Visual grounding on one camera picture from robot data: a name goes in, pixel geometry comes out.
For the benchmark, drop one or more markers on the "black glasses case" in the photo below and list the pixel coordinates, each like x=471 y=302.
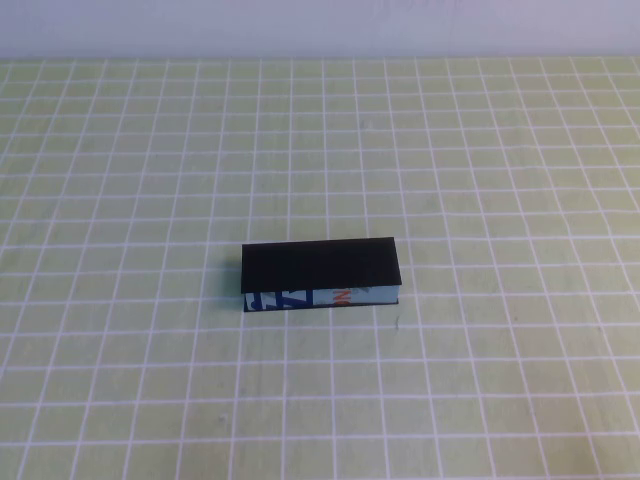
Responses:
x=320 y=265

